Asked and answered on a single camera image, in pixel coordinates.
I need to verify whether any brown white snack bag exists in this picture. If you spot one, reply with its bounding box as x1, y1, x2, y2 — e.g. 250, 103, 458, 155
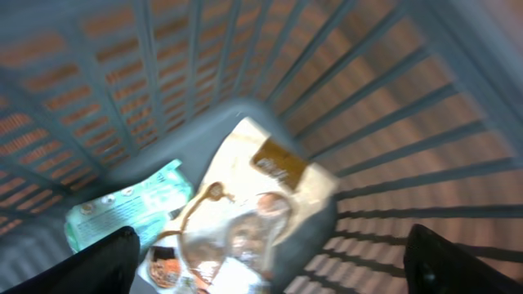
136, 117, 340, 294

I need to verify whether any mint green wipes packet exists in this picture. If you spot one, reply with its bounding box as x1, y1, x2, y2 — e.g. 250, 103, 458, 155
65, 159, 193, 253

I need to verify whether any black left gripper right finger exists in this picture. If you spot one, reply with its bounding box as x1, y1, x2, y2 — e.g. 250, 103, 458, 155
404, 224, 522, 294

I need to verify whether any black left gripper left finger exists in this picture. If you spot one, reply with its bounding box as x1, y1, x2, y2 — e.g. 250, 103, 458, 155
4, 226, 140, 294

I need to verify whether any grey plastic mesh basket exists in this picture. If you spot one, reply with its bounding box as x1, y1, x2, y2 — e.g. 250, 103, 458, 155
1, 0, 522, 293

